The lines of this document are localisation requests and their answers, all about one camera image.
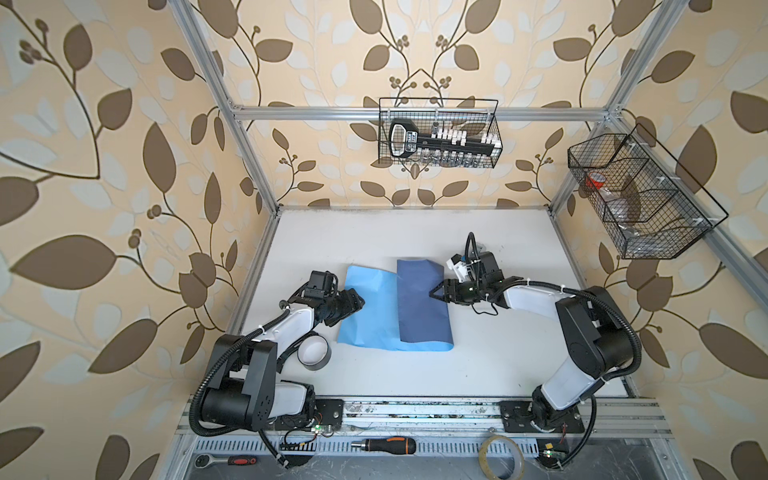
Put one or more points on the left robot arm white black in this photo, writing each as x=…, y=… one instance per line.
x=240, y=389

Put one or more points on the wire basket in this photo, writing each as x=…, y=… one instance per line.
x=470, y=114
x=652, y=206

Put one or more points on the grey duct tape roll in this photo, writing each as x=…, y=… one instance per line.
x=314, y=352

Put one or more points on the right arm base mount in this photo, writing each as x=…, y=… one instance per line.
x=529, y=417

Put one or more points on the clear tape roll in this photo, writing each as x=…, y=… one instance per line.
x=500, y=457

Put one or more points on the back wire basket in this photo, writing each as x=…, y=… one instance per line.
x=470, y=114

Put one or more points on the black orange screwdriver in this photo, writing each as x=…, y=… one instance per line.
x=391, y=445

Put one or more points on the light blue wrapping paper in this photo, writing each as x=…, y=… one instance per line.
x=398, y=313

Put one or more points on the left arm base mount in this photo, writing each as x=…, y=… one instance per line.
x=327, y=414

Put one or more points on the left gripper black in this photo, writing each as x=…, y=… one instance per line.
x=351, y=303

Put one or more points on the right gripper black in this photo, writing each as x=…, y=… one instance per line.
x=448, y=286

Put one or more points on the right wire basket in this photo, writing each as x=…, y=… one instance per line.
x=652, y=206

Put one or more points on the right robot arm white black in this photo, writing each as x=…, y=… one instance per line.
x=601, y=344

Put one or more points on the black socket set rail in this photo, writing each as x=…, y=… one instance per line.
x=404, y=140

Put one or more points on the red handled ratchet wrench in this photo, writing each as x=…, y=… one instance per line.
x=203, y=461

